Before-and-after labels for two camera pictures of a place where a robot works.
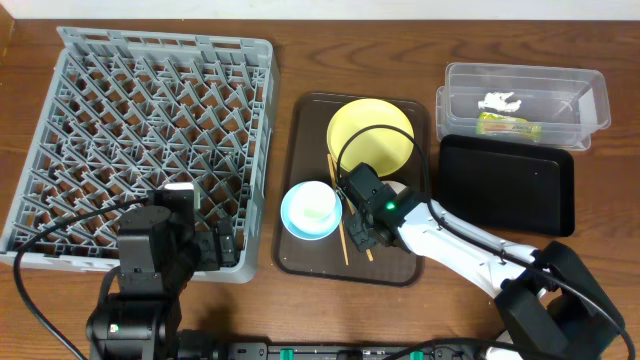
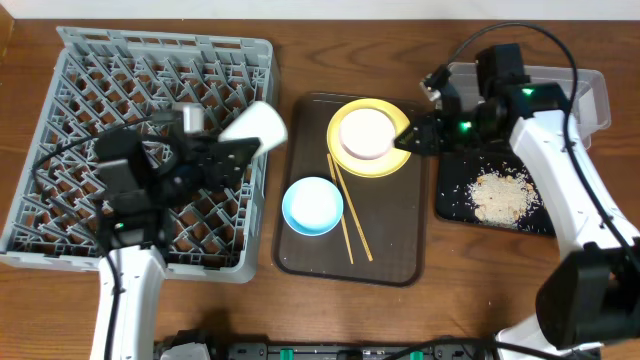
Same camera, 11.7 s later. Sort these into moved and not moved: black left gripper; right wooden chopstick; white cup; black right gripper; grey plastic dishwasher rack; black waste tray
Moved: black right gripper; black left gripper; white cup
Not moved: black waste tray; right wooden chopstick; grey plastic dishwasher rack
